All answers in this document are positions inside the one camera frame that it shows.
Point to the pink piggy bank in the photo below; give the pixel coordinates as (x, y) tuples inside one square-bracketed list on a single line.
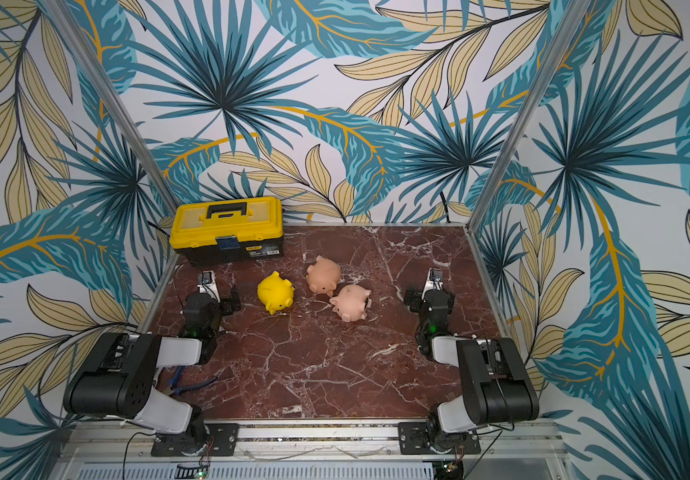
[(351, 303)]

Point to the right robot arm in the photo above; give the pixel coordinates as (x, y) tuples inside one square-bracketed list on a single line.
[(495, 387)]

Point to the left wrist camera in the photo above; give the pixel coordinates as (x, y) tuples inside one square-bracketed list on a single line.
[(207, 284)]

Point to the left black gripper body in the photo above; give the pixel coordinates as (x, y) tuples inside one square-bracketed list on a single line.
[(223, 308)]

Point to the yellow piggy bank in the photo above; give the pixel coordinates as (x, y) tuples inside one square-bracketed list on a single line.
[(275, 293)]

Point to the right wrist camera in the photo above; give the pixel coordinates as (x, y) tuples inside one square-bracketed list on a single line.
[(433, 281)]

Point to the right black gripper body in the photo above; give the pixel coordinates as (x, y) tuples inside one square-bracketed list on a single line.
[(414, 300)]

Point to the orange piggy bank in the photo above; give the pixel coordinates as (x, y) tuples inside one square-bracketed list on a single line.
[(323, 277)]

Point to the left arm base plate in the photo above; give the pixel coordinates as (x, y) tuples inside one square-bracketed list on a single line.
[(213, 439)]

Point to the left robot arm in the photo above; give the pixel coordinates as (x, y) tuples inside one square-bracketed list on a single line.
[(117, 378)]

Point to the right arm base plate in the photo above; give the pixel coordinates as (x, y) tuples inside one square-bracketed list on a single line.
[(426, 437)]

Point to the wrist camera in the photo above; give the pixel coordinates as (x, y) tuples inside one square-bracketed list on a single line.
[(433, 281), (207, 284)]

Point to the yellow black toolbox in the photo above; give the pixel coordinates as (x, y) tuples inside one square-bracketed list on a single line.
[(212, 233)]

